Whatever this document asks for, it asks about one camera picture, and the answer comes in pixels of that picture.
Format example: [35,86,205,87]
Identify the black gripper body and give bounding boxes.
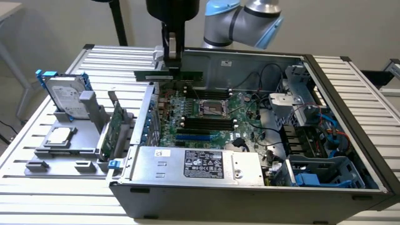
[145,0,201,24]

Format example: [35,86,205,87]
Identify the green RAM stick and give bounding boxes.
[133,68,205,83]

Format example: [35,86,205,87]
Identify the long black expansion slot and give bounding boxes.
[176,129,211,136]

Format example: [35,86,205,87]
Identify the blue expansion slot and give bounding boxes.
[175,135,211,142]

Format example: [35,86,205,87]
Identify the grey case release latch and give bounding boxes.
[152,45,165,63]

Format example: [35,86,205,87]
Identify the CPU socket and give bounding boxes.
[192,98,231,117]

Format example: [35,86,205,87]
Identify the silver hard disk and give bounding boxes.
[44,76,91,118]

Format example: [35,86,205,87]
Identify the green Dell motherboard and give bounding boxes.
[155,88,269,152]

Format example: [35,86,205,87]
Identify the green graphics card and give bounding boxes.
[99,90,125,158]

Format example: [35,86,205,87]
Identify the silver metal disk bay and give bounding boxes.
[280,65,329,128]

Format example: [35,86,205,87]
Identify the silver power supply unit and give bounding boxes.
[129,146,267,188]

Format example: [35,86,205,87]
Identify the silver CPU chip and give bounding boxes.
[43,127,79,148]

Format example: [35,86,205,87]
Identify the grey parts rack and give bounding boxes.
[24,90,139,179]

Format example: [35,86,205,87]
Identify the black open PC case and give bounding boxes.
[105,46,397,220]

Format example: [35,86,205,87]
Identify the grey blue plastic disk bay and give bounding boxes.
[285,154,367,188]

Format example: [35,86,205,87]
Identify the black camera stand pole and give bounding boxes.
[108,0,129,47]

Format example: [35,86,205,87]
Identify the black wire loop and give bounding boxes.
[229,63,284,95]

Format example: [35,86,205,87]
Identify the blue disk carrier frame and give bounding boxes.
[35,69,92,123]

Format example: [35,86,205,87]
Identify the black wire with plug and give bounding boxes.
[232,137,251,153]

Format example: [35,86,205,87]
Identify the blue wire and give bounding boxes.
[315,112,340,157]

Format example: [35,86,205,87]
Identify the black floor cable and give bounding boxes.
[0,120,19,145]

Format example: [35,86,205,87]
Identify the black bracket on profile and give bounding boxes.
[360,69,395,90]

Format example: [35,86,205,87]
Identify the orange wire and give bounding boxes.
[329,130,351,147]

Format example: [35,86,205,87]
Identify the aluminium profile rail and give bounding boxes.
[379,59,400,97]

